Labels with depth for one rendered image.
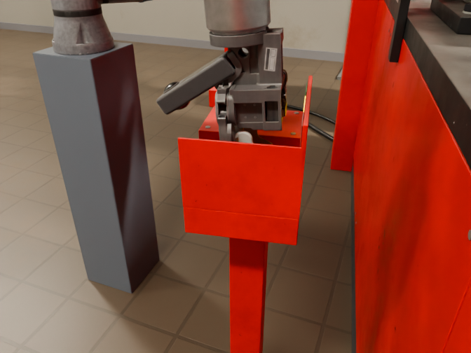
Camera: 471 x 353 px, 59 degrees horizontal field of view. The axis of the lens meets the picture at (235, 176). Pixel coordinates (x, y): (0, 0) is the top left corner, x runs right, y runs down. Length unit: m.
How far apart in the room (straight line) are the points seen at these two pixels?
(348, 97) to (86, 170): 1.24
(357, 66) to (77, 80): 1.25
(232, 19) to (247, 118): 0.12
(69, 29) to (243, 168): 0.71
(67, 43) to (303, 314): 1.02
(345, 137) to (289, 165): 1.56
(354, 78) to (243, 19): 1.52
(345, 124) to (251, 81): 1.55
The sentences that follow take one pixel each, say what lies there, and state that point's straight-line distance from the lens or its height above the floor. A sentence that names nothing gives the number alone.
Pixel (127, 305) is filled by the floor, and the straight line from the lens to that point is 1.44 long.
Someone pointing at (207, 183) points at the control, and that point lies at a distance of 0.55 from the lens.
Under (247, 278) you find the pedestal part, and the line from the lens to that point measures 0.73.
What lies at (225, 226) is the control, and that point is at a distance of 0.58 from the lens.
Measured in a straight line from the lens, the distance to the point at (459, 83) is 0.58.
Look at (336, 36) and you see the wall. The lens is 4.10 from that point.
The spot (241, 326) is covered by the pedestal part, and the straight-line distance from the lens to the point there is 0.83.
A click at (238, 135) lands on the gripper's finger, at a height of 0.81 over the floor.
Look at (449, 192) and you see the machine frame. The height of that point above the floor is 0.78.
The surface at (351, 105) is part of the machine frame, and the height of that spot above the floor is 0.35.
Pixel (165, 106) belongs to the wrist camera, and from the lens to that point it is 0.55.
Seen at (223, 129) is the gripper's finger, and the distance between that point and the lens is 0.51.
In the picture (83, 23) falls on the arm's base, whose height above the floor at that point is 0.85.
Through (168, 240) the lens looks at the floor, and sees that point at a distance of 1.65.
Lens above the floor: 1.03
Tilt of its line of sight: 30 degrees down
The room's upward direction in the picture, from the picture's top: straight up
